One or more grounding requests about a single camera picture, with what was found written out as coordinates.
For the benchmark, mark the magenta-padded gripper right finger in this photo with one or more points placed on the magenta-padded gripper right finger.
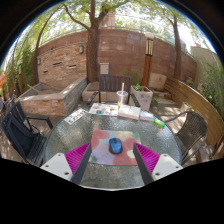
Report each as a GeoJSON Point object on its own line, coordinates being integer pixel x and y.
{"type": "Point", "coordinates": [148, 156]}

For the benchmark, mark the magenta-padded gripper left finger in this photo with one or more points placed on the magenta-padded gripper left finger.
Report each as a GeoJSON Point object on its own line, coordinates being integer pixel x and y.
{"type": "Point", "coordinates": [76, 156]}

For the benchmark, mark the blue computer mouse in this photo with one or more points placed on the blue computer mouse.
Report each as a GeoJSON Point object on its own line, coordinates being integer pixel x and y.
{"type": "Point", "coordinates": [115, 146]}

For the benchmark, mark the floral print mouse pad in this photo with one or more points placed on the floral print mouse pad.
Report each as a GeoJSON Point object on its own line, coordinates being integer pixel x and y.
{"type": "Point", "coordinates": [103, 146]}

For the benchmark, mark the green plastic object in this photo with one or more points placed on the green plastic object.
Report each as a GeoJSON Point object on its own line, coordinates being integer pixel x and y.
{"type": "Point", "coordinates": [159, 122]}

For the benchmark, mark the black slatted patio chair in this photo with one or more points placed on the black slatted patio chair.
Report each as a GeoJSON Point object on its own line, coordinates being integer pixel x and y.
{"type": "Point", "coordinates": [38, 146]}

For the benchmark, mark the white licence plate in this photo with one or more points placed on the white licence plate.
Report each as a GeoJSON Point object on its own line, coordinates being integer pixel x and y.
{"type": "Point", "coordinates": [75, 116]}

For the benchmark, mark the small pale book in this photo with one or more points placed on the small pale book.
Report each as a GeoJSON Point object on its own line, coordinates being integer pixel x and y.
{"type": "Point", "coordinates": [146, 115]}

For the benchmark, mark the white book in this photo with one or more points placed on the white book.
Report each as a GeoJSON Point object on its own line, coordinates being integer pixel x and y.
{"type": "Point", "coordinates": [129, 112]}

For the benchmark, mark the dark wicker patio chair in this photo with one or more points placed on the dark wicker patio chair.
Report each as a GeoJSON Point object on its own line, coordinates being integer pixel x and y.
{"type": "Point", "coordinates": [191, 130]}

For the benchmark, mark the colourful open magazine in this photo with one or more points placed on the colourful open magazine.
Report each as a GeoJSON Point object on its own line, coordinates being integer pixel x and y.
{"type": "Point", "coordinates": [103, 109]}

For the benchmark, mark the stone planter with plants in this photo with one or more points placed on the stone planter with plants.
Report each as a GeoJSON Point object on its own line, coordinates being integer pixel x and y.
{"type": "Point", "coordinates": [144, 98]}

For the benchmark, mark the clear plastic cup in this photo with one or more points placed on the clear plastic cup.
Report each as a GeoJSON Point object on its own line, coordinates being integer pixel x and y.
{"type": "Point", "coordinates": [124, 98]}

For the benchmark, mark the low concrete platform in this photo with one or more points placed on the low concrete platform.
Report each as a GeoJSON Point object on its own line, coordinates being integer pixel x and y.
{"type": "Point", "coordinates": [90, 91]}

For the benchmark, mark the wooden slatted bench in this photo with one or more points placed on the wooden slatted bench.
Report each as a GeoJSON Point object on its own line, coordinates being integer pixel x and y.
{"type": "Point", "coordinates": [196, 103]}

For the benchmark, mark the white drinking straw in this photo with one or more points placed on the white drinking straw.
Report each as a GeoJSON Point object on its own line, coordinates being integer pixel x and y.
{"type": "Point", "coordinates": [122, 87]}

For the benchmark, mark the pale stone block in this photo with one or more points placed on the pale stone block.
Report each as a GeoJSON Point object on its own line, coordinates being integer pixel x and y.
{"type": "Point", "coordinates": [157, 81]}

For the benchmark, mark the dark wooden slatted chair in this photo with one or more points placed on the dark wooden slatted chair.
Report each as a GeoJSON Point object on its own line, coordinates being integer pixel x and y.
{"type": "Point", "coordinates": [111, 83]}

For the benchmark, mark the thin leaning tree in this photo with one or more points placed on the thin leaning tree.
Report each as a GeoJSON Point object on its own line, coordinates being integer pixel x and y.
{"type": "Point", "coordinates": [35, 66]}

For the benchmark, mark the large forked tree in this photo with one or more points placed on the large forked tree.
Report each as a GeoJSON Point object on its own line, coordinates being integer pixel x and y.
{"type": "Point", "coordinates": [92, 53]}

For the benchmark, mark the slender tree trunk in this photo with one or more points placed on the slender tree trunk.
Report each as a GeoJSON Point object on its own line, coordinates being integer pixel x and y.
{"type": "Point", "coordinates": [177, 53]}

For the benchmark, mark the wooden garden lamp post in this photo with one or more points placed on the wooden garden lamp post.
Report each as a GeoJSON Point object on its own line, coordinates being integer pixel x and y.
{"type": "Point", "coordinates": [146, 66]}

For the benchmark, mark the grey wall utility box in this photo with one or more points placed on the grey wall utility box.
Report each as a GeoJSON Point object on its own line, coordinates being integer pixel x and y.
{"type": "Point", "coordinates": [104, 68]}

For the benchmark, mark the black wall lamp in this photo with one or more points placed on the black wall lamp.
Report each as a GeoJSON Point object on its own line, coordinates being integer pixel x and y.
{"type": "Point", "coordinates": [39, 61]}
{"type": "Point", "coordinates": [81, 49]}

